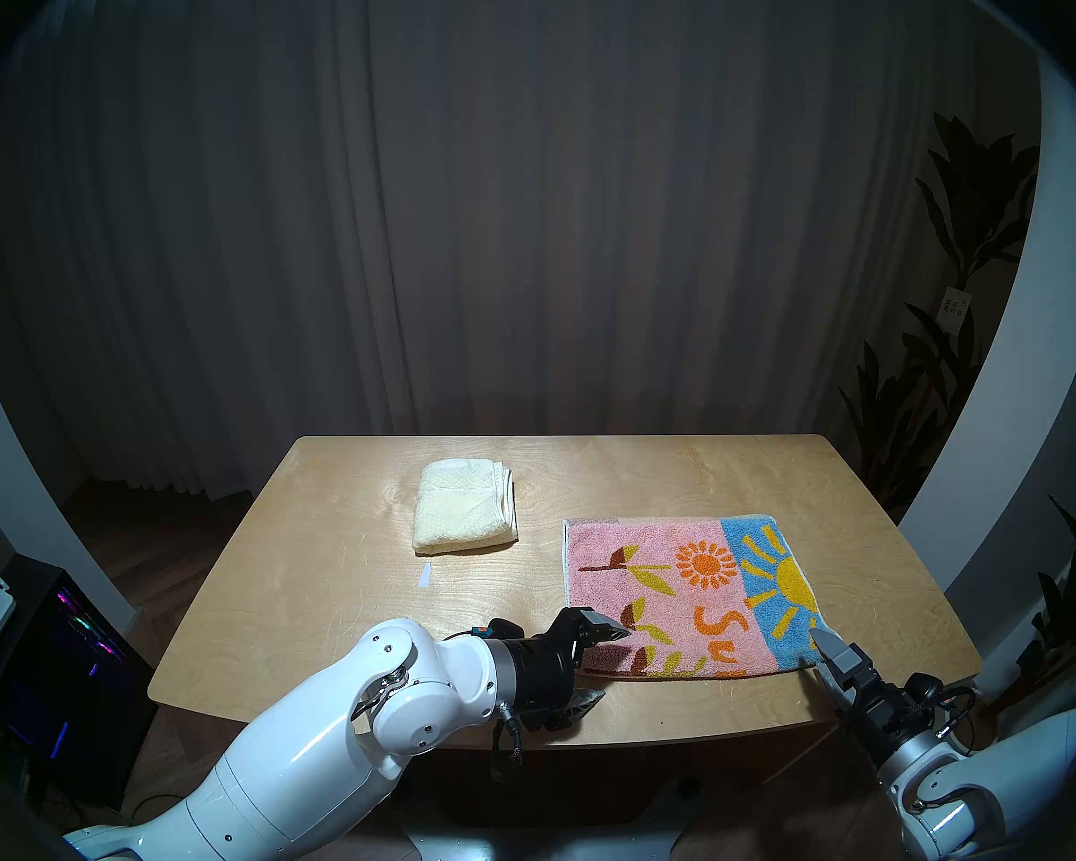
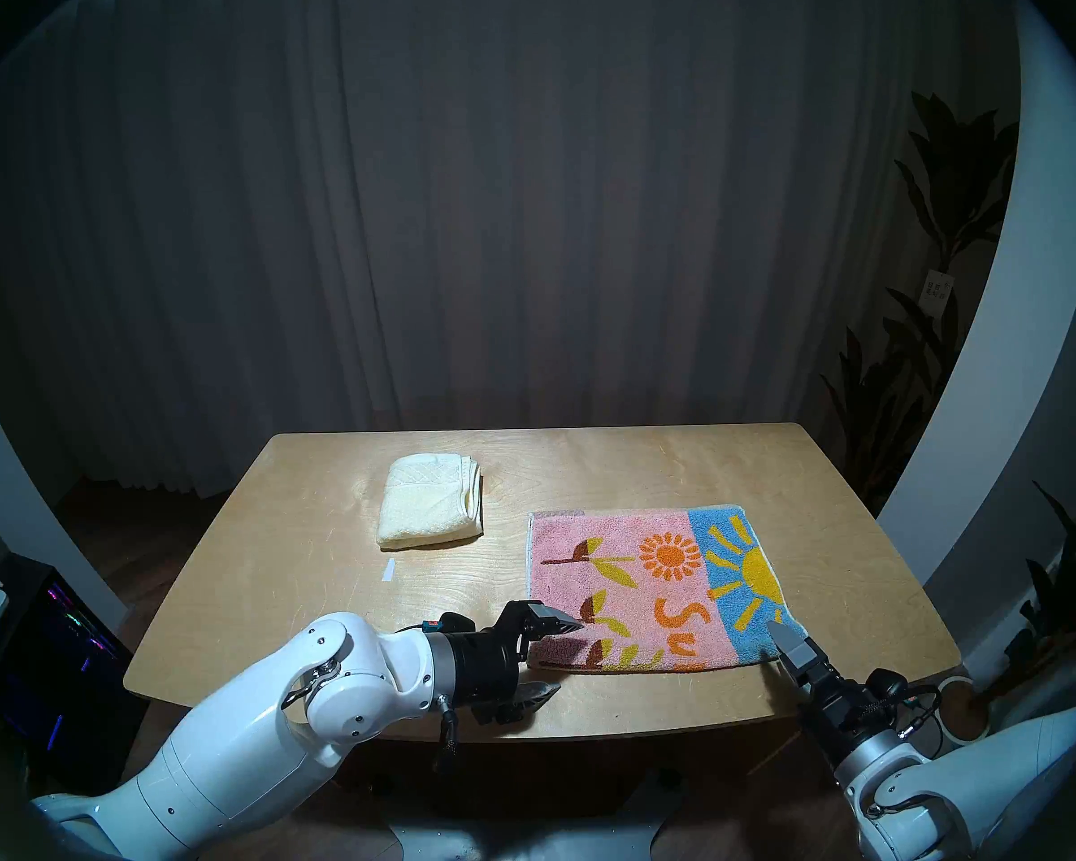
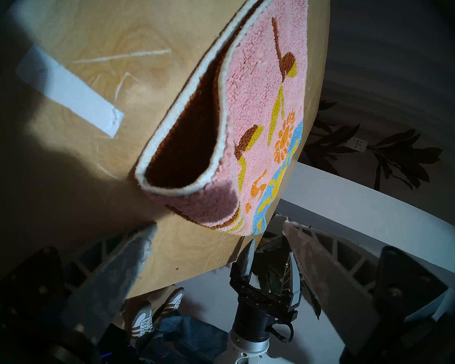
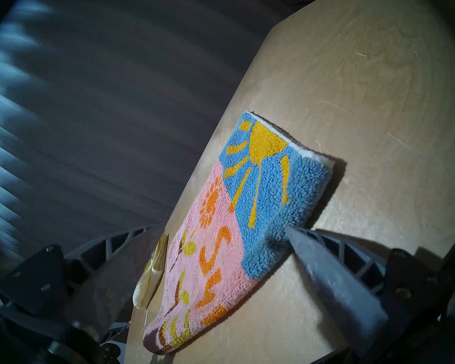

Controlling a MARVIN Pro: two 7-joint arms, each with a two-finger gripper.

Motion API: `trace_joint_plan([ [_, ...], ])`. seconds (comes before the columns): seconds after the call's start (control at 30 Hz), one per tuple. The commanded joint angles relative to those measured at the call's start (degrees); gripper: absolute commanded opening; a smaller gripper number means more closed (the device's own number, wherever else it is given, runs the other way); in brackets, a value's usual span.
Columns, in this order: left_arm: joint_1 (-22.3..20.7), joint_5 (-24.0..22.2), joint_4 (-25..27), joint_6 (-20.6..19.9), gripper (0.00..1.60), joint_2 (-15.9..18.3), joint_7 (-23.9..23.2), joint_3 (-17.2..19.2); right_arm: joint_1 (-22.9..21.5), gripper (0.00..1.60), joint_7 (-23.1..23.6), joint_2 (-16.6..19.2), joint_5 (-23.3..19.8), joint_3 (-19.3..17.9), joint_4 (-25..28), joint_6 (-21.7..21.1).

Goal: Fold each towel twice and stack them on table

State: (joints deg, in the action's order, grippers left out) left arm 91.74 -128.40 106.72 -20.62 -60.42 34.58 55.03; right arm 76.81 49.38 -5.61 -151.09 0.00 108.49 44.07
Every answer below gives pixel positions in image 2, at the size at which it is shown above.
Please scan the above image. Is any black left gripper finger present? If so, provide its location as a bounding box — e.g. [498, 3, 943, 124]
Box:
[500, 680, 562, 715]
[529, 602, 586, 640]

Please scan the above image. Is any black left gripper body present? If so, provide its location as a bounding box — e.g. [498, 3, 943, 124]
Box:
[453, 602, 548, 726]

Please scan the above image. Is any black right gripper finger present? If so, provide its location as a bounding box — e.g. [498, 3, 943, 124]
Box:
[765, 620, 828, 690]

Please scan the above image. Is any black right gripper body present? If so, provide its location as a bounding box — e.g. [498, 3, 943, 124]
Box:
[794, 666, 911, 766]

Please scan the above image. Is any pink blue sun-print towel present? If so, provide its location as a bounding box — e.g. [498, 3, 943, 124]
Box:
[525, 506, 810, 674]

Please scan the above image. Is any cream terry towel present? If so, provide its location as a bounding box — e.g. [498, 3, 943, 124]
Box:
[377, 452, 485, 551]

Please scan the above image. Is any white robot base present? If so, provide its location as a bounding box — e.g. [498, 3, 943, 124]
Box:
[390, 778, 682, 861]

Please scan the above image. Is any white round plant pot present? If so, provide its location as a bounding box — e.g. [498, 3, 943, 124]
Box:
[937, 675, 992, 745]

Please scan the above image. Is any grey pleated curtain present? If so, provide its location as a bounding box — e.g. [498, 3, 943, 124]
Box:
[0, 0, 1005, 497]

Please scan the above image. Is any black computer case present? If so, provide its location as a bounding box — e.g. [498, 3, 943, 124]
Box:
[0, 554, 149, 779]

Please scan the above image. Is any tall dark leafy plant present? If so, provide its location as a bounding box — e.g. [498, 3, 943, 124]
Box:
[816, 92, 1023, 497]

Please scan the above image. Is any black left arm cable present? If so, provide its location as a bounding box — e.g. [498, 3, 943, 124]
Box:
[433, 689, 463, 773]

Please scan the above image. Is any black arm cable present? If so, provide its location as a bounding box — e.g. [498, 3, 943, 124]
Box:
[892, 684, 944, 736]
[433, 689, 463, 773]

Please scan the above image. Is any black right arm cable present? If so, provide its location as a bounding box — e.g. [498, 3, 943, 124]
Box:
[892, 684, 944, 736]

